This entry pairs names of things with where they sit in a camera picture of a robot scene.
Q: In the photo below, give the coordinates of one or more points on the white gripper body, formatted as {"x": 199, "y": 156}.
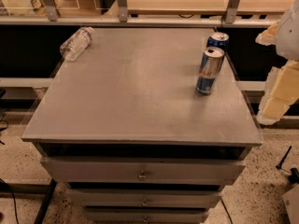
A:
{"x": 290, "y": 36}

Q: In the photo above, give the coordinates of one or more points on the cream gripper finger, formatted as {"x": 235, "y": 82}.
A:
{"x": 269, "y": 36}
{"x": 281, "y": 91}

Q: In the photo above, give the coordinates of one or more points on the blue pepsi can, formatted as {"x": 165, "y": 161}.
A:
{"x": 219, "y": 40}

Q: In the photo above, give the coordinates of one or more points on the red bull can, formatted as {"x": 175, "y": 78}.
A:
{"x": 209, "y": 68}

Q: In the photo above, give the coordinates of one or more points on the grey box on floor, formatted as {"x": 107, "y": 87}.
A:
{"x": 291, "y": 201}

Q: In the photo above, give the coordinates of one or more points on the top drawer knob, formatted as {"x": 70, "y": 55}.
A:
{"x": 142, "y": 176}

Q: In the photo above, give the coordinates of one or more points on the grey drawer cabinet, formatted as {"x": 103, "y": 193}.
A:
{"x": 128, "y": 103}

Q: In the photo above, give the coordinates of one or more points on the middle drawer knob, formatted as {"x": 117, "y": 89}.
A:
{"x": 145, "y": 203}

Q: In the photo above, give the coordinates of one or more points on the clear plastic water bottle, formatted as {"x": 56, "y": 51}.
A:
{"x": 76, "y": 43}

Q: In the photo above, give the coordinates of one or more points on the middle metal rail post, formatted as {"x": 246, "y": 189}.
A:
{"x": 123, "y": 10}

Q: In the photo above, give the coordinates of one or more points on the left metal rail post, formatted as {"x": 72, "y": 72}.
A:
{"x": 51, "y": 10}

